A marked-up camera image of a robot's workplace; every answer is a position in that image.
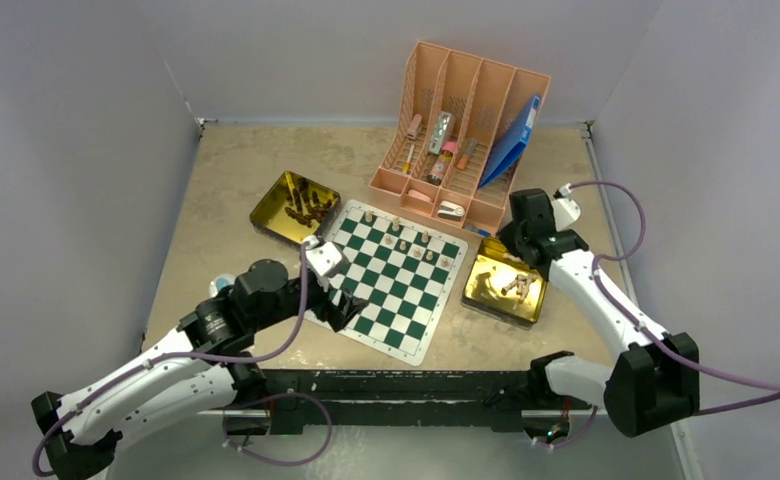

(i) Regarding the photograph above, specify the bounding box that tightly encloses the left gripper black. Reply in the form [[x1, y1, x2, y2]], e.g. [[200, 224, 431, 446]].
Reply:
[[252, 268, 368, 331]]

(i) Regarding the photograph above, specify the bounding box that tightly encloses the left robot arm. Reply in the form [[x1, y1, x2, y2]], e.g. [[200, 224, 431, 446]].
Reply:
[[31, 246, 366, 479]]

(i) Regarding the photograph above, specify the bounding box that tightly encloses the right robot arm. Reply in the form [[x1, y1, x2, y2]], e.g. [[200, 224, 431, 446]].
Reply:
[[497, 188, 700, 438]]

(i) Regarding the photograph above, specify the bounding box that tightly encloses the gold tin with white pieces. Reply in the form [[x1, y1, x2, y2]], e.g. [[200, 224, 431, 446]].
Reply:
[[461, 238, 547, 330]]

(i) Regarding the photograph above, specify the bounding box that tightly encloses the green white chess board mat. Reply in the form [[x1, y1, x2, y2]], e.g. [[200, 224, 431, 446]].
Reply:
[[326, 199, 468, 366]]

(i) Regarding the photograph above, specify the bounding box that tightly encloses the gold tin with dark pieces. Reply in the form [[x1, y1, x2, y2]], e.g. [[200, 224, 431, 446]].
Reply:
[[249, 171, 341, 249]]

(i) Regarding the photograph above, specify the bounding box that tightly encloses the blue grey stamp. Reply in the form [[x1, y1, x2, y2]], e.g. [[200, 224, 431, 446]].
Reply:
[[464, 224, 491, 237]]

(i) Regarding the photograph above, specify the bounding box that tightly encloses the white stapler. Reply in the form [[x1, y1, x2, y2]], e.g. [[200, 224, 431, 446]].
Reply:
[[436, 201, 466, 221]]

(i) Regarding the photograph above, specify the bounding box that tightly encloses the blue folder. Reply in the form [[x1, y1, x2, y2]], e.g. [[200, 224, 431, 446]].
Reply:
[[478, 94, 542, 189]]

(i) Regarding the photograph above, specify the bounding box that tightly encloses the pink capped bottle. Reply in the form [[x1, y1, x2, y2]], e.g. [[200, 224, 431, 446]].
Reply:
[[426, 141, 457, 185]]

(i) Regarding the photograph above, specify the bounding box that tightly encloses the white blue round disc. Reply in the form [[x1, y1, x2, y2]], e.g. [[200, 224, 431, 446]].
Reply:
[[208, 274, 236, 298]]

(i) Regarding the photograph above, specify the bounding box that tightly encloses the pink desk organizer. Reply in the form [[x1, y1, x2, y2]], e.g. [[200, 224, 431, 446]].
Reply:
[[370, 41, 551, 234]]

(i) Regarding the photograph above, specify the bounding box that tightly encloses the grey box in organizer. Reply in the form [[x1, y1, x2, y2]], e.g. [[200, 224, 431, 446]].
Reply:
[[427, 111, 455, 154]]

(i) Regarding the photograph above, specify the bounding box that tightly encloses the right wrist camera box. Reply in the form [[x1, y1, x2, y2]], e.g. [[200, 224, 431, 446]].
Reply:
[[551, 183, 581, 231]]

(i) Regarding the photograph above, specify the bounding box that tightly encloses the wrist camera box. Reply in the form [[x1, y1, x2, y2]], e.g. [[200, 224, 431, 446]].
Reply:
[[302, 235, 349, 279], [551, 183, 581, 231]]

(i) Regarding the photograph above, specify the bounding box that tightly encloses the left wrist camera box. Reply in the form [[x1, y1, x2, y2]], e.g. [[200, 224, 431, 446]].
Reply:
[[302, 235, 349, 279]]

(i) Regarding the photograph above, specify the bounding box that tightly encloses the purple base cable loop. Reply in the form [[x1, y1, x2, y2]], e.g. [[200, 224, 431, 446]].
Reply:
[[220, 390, 335, 465]]

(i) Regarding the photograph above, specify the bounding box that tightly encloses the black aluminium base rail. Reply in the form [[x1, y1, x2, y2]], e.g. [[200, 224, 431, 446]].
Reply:
[[85, 368, 703, 480]]

